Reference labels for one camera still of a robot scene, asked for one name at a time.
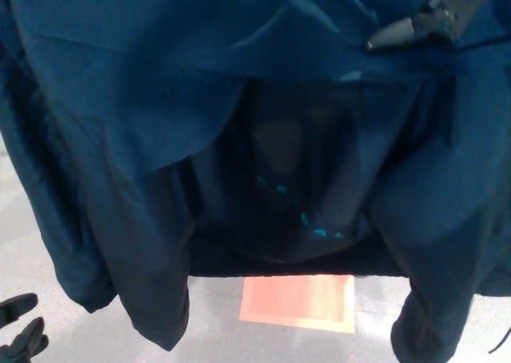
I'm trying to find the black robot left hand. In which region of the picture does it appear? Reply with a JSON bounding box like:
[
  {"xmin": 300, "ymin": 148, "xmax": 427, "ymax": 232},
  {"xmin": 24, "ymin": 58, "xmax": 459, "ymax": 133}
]
[{"xmin": 366, "ymin": 0, "xmax": 489, "ymax": 54}]

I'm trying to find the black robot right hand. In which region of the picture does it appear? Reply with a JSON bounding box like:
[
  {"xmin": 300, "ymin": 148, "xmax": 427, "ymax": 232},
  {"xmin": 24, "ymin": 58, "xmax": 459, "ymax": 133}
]
[{"xmin": 0, "ymin": 293, "xmax": 50, "ymax": 363}]

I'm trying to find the dark blue coat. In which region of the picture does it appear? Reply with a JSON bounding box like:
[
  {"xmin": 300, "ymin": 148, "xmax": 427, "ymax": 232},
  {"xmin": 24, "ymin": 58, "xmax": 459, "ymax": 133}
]
[{"xmin": 0, "ymin": 0, "xmax": 511, "ymax": 363}]

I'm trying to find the orange floor mat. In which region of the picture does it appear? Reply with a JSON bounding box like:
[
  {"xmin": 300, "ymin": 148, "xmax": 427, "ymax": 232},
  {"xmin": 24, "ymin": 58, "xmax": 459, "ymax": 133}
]
[{"xmin": 239, "ymin": 274, "xmax": 356, "ymax": 334}]

